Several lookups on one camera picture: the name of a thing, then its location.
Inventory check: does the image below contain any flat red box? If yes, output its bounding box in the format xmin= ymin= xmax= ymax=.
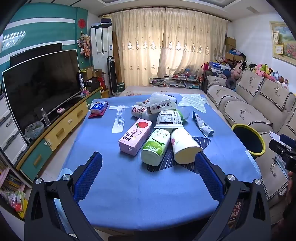
xmin=88 ymin=107 xmax=108 ymax=119

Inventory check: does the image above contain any clear plastic folder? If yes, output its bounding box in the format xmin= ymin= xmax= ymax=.
xmin=273 ymin=155 xmax=288 ymax=179

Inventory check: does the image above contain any artificial flower decoration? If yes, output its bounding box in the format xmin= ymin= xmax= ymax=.
xmin=77 ymin=34 xmax=91 ymax=58

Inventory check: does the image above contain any open cardboard box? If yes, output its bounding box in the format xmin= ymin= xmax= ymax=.
xmin=80 ymin=66 xmax=94 ymax=80
xmin=91 ymin=69 xmax=107 ymax=78

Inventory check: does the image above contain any cream embroidered curtain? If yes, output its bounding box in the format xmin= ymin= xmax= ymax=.
xmin=109 ymin=10 xmax=166 ymax=80
xmin=157 ymin=8 xmax=228 ymax=78

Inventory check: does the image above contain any white drink carton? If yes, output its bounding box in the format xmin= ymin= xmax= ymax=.
xmin=147 ymin=99 xmax=177 ymax=114

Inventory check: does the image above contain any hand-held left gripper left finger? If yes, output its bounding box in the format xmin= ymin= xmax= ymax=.
xmin=24 ymin=152 xmax=103 ymax=241

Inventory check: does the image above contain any pink print paper cup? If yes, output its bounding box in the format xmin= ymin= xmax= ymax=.
xmin=170 ymin=128 xmax=204 ymax=165

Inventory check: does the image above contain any white plastic drawer cabinet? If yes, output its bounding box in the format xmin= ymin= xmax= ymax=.
xmin=0 ymin=93 xmax=29 ymax=166

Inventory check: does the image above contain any white standing air conditioner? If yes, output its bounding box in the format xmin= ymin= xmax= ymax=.
xmin=90 ymin=23 xmax=114 ymax=77

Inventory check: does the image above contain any shelf of colourful books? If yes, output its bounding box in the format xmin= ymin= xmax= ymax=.
xmin=0 ymin=160 xmax=28 ymax=218

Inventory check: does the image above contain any beige sofa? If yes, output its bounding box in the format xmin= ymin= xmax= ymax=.
xmin=201 ymin=70 xmax=296 ymax=209

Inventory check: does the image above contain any silver wall decoration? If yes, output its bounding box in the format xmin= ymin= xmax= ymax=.
xmin=1 ymin=31 xmax=26 ymax=50

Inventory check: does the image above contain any blue star print bag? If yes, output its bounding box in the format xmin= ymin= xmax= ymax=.
xmin=209 ymin=61 xmax=226 ymax=71

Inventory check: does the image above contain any blue white snack pouch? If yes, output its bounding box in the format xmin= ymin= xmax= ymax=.
xmin=192 ymin=111 xmax=215 ymax=137

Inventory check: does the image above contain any white bottle pink label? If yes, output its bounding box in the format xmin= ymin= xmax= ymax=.
xmin=131 ymin=105 xmax=154 ymax=121

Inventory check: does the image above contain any pile of plush toys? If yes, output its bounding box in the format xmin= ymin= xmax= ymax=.
xmin=231 ymin=59 xmax=289 ymax=90

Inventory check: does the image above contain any blue star print tablecloth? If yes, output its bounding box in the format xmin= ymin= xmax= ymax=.
xmin=59 ymin=94 xmax=262 ymax=232

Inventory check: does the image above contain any glass bowl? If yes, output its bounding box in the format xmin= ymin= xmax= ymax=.
xmin=25 ymin=122 xmax=45 ymax=139

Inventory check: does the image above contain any white plastic bag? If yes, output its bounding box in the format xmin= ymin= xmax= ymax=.
xmin=135 ymin=92 xmax=177 ymax=109

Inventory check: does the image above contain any blue tissue box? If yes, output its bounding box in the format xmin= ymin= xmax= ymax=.
xmin=90 ymin=101 xmax=109 ymax=114

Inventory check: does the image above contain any black tower fan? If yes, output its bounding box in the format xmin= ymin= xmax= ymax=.
xmin=107 ymin=56 xmax=118 ymax=95

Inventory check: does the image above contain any green yellow television cabinet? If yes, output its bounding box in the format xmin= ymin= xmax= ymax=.
xmin=16 ymin=87 xmax=103 ymax=182

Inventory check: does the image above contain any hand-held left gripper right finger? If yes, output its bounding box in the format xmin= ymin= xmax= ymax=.
xmin=194 ymin=152 xmax=272 ymax=241

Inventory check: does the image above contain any clear water bottle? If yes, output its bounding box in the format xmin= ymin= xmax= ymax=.
xmin=40 ymin=108 xmax=51 ymax=127

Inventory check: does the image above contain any person's right hand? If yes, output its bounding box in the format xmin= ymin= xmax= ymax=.
xmin=286 ymin=171 xmax=296 ymax=202

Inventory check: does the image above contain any yellow rim trash bin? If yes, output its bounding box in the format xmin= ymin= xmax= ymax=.
xmin=231 ymin=123 xmax=266 ymax=160

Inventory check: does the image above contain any framed flower painting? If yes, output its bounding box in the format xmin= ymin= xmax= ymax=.
xmin=269 ymin=21 xmax=296 ymax=64

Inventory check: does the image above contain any tall brown cardboard box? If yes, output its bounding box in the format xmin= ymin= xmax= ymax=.
xmin=112 ymin=31 xmax=123 ymax=93

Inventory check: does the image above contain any brown patterned rug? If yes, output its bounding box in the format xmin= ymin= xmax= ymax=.
xmin=228 ymin=199 xmax=244 ymax=230

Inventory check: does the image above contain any pink strawberry milk carton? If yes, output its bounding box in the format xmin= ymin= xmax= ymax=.
xmin=118 ymin=118 xmax=153 ymax=157

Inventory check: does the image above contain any green label drink bottle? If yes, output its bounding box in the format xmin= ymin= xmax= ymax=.
xmin=141 ymin=128 xmax=171 ymax=166

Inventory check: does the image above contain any glass coffee table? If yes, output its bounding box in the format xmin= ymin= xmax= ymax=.
xmin=149 ymin=74 xmax=201 ymax=90

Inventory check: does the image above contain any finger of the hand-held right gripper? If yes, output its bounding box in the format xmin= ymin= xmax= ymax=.
xmin=269 ymin=139 xmax=292 ymax=164
xmin=279 ymin=134 xmax=296 ymax=149

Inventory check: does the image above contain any large curved television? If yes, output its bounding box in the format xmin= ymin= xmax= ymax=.
xmin=2 ymin=49 xmax=81 ymax=135

